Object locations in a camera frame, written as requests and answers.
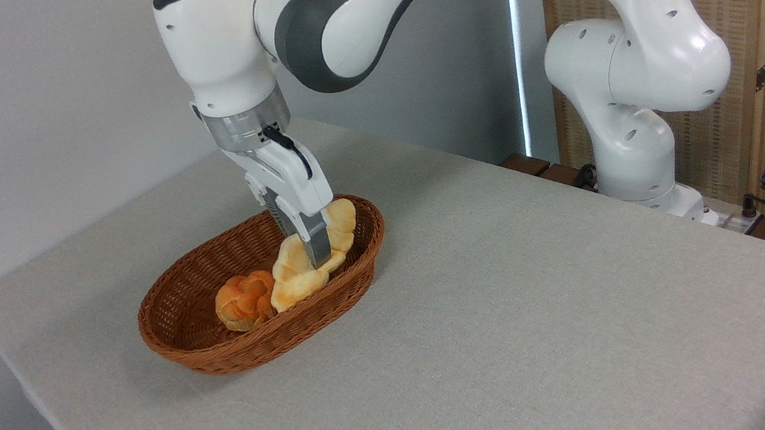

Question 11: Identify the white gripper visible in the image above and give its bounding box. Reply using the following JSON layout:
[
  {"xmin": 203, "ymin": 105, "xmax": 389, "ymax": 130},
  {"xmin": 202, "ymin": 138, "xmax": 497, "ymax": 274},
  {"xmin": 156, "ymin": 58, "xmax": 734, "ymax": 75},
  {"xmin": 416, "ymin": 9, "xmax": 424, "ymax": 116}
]
[{"xmin": 219, "ymin": 129, "xmax": 345, "ymax": 282}]

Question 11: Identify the long pale braided bread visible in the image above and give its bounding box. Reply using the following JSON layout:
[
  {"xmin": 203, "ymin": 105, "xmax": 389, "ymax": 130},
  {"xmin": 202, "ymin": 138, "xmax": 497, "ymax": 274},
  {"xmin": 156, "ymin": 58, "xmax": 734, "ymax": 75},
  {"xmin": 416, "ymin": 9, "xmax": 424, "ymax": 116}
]
[{"xmin": 257, "ymin": 196, "xmax": 371, "ymax": 315}]

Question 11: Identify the round orange bread roll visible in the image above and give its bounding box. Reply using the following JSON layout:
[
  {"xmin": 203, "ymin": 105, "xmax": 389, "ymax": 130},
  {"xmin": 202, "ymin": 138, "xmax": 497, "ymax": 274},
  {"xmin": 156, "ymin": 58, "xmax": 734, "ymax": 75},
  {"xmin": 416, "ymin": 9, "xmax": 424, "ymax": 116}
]
[{"xmin": 211, "ymin": 268, "xmax": 284, "ymax": 337}]

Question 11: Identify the brown wicker basket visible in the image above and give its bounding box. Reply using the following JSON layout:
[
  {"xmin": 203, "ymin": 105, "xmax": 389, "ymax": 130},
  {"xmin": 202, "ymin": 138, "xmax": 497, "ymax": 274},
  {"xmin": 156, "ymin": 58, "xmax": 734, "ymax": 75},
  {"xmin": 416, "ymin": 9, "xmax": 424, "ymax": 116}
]
[{"xmin": 123, "ymin": 187, "xmax": 404, "ymax": 387}]

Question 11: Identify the grey tablecloth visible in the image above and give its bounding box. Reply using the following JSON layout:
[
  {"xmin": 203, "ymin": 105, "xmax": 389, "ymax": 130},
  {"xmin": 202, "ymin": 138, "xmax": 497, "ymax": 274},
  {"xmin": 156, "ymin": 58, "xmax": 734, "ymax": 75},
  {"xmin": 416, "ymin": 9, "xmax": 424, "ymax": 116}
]
[{"xmin": 0, "ymin": 48, "xmax": 765, "ymax": 430}]

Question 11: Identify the dark wooden robot platform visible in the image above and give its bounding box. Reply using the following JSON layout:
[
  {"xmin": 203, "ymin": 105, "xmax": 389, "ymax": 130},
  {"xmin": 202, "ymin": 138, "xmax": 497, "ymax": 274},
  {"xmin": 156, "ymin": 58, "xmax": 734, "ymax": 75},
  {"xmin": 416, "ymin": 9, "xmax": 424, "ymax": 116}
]
[{"xmin": 498, "ymin": 116, "xmax": 765, "ymax": 294}]

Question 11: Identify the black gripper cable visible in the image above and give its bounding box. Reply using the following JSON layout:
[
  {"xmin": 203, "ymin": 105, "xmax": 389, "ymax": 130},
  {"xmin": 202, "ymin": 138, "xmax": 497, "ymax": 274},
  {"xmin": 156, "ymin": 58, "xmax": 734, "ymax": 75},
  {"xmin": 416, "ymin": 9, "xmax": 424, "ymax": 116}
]
[{"xmin": 260, "ymin": 119, "xmax": 315, "ymax": 188}]

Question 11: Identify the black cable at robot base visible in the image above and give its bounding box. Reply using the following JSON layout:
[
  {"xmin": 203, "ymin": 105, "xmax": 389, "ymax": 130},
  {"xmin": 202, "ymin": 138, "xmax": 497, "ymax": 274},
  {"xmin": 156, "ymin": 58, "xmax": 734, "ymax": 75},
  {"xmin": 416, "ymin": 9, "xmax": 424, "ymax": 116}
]
[{"xmin": 570, "ymin": 163, "xmax": 601, "ymax": 193}]

